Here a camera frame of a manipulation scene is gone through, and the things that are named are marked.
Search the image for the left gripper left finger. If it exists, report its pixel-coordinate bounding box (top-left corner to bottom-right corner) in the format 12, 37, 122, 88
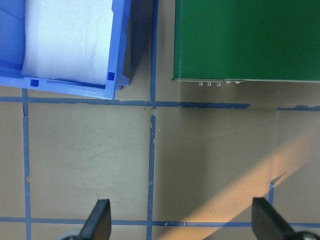
58, 199, 112, 240

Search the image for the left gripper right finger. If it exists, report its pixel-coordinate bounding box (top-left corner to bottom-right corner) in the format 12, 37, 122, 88
251, 197, 320, 240

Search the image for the white foam pad left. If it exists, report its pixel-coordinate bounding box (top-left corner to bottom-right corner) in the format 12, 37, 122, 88
21, 0, 114, 85

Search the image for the green conveyor belt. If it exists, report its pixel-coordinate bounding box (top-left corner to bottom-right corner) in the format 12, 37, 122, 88
172, 0, 320, 83

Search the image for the left blue bin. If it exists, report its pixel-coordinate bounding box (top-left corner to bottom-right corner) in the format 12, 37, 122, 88
0, 0, 132, 100

